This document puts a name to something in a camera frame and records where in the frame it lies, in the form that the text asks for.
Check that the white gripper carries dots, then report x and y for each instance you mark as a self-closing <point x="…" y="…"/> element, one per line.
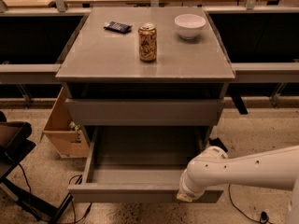
<point x="189" y="190"/>

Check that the grey drawer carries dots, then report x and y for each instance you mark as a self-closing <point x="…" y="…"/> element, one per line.
<point x="145" y="112"/>
<point x="137" y="164"/>

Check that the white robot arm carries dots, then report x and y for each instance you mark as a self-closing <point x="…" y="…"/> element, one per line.
<point x="275" y="169"/>

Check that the grey top drawer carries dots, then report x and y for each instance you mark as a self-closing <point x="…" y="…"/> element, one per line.
<point x="145" y="112"/>

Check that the grey drawer cabinet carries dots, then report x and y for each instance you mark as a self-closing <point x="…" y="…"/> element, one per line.
<point x="104" y="65"/>

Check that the black power adapter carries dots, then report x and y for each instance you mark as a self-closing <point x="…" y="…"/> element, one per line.
<point x="218" y="143"/>

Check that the cardboard box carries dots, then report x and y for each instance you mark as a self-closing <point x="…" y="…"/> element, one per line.
<point x="60" y="130"/>

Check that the gold patterned soda can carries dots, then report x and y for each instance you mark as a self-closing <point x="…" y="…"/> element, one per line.
<point x="147" y="42"/>

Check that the white ceramic bowl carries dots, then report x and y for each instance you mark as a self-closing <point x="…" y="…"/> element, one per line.
<point x="189" y="26"/>

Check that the dark blue snack packet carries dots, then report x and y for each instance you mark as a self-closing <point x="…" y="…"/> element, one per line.
<point x="117" y="27"/>

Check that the grey metal railing frame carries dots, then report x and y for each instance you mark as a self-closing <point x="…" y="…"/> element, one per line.
<point x="45" y="73"/>

